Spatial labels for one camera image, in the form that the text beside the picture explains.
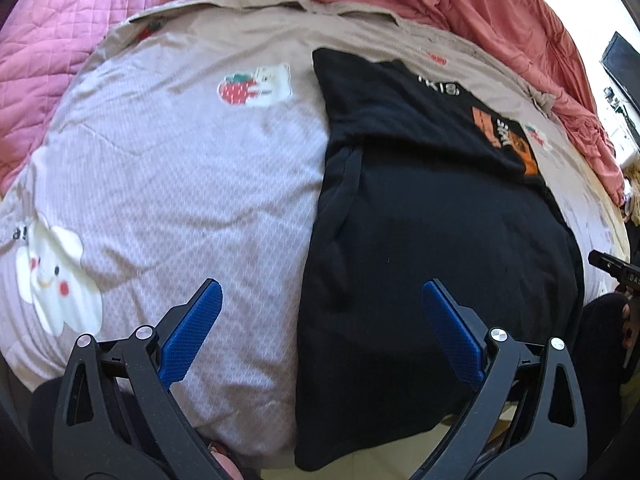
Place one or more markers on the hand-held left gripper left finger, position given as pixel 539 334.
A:
pixel 192 330

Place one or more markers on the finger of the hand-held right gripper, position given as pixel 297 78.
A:
pixel 607 264

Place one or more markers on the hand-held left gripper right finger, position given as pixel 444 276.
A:
pixel 452 330

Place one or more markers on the black t-shirt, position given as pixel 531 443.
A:
pixel 425 235

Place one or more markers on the person's right hand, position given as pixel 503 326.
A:
pixel 630 327

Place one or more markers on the person's left hand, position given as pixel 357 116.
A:
pixel 227 462

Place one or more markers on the yellow bed sheet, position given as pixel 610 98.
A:
pixel 607 220

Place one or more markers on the white cabinet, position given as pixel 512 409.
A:
pixel 625 130

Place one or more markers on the mauve printed quilt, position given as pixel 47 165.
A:
pixel 175 185

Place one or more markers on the black flat screen monitor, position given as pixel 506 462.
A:
pixel 622 65

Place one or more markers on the pink quilted blanket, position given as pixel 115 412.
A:
pixel 50 60

